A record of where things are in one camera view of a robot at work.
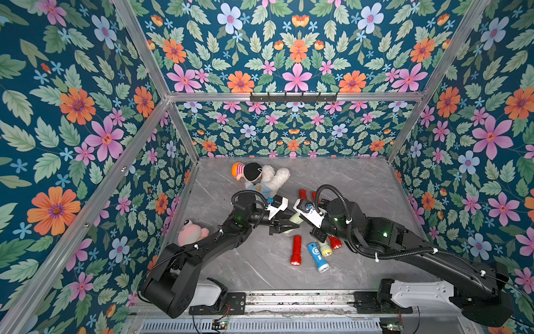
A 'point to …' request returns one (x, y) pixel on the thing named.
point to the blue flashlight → (318, 259)
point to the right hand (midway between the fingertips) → (305, 209)
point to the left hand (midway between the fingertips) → (298, 222)
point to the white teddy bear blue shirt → (272, 181)
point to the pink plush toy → (191, 233)
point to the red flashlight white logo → (313, 195)
